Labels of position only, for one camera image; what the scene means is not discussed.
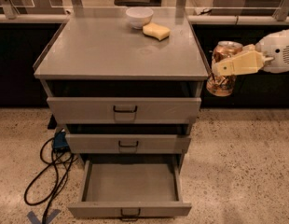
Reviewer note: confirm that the bottom grey drawer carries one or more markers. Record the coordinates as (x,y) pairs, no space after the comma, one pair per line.
(132,186)

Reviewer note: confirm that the blue power box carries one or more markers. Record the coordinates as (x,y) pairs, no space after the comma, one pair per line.
(59,142)

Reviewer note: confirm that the yellow sponge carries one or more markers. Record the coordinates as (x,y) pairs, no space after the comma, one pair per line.
(157,31)

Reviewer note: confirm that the grey drawer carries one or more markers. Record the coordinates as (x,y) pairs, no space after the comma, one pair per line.
(128,138)
(132,186)
(119,101)

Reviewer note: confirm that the middle grey drawer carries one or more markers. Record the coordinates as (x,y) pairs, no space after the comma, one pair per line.
(128,138)

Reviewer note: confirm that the grey drawer cabinet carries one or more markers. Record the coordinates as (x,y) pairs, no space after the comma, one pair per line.
(99,45)

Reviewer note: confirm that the white counter rail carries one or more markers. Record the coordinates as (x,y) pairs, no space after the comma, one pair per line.
(233,20)

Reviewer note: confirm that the orange soda can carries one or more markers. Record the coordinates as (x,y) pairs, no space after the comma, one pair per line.
(221,82)

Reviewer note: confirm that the top grey drawer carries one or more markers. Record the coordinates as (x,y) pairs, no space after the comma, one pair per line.
(119,101)

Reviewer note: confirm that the white bowl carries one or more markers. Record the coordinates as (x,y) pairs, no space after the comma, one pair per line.
(139,16)

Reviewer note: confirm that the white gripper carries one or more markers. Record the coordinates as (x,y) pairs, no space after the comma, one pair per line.
(277,51)

